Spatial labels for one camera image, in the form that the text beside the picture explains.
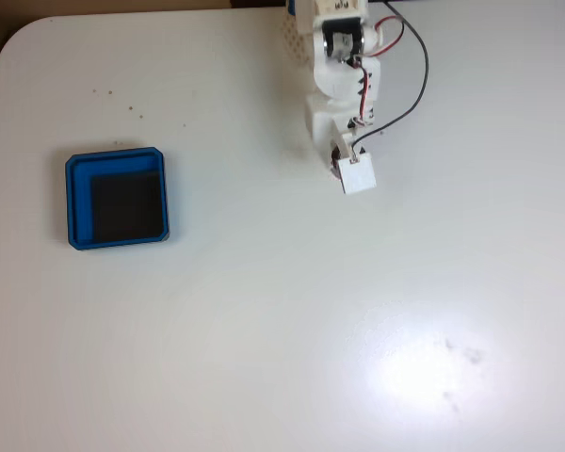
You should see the red white servo wire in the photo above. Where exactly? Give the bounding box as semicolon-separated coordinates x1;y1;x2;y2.
355;16;405;128

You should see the black square mat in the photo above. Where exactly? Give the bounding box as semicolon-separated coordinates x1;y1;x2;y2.
90;171;165;236

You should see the blue square box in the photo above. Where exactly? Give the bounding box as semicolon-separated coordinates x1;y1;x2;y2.
64;146;172;250

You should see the white square camera box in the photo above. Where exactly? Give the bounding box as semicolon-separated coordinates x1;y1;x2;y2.
336;153;379;197

